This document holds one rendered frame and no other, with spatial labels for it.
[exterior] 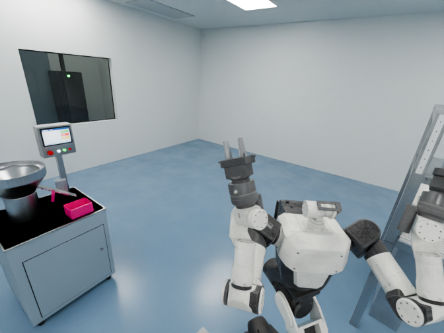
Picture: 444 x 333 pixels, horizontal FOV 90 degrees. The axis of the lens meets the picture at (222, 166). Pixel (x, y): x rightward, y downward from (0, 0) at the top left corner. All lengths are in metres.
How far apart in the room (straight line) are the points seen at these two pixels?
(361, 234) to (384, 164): 4.21
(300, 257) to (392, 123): 4.33
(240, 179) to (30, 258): 1.62
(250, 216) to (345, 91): 4.55
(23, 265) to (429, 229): 2.11
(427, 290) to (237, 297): 0.59
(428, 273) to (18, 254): 2.06
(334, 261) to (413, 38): 4.46
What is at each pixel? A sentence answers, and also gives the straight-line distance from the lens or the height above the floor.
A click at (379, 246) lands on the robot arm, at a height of 1.24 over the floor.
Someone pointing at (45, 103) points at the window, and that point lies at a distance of 4.69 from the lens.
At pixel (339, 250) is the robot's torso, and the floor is 1.23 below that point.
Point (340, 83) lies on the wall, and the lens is 5.11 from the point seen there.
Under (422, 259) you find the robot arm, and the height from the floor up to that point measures 1.31.
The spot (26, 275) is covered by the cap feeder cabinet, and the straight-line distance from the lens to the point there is 2.08.
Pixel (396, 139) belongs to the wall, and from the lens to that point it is 5.13.
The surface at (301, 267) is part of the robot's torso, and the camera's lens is 1.00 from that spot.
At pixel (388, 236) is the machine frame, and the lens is 1.91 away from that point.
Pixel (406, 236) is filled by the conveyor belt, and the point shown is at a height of 0.89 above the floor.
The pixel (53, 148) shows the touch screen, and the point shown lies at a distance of 2.18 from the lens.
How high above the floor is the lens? 1.81
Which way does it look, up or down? 22 degrees down
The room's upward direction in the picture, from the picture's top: 4 degrees clockwise
